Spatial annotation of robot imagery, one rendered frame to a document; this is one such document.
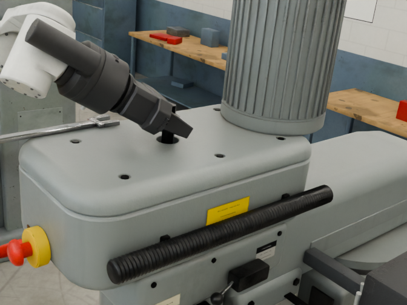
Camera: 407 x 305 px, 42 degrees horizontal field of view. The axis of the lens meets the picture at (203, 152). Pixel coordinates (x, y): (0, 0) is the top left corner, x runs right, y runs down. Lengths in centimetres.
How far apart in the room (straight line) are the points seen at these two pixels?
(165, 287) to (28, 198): 25
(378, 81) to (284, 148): 468
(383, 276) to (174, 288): 34
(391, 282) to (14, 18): 70
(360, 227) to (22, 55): 83
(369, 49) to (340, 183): 450
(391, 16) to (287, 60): 459
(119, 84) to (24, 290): 296
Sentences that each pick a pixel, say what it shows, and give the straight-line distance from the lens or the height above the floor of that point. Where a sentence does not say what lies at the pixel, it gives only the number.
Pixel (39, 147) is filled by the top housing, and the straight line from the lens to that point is 83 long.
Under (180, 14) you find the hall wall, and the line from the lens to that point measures 769.
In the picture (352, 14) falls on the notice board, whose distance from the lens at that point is 571.
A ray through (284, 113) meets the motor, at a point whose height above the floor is 193.
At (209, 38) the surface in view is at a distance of 673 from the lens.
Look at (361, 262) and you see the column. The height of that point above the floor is 156.
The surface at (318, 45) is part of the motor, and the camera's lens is 93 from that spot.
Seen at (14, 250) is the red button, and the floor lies 177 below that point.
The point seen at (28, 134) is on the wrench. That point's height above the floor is 190.
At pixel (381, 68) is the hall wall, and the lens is 553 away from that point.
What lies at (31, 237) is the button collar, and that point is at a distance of 81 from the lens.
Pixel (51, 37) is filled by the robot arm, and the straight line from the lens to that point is 71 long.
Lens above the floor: 221
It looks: 23 degrees down
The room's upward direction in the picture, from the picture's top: 6 degrees clockwise
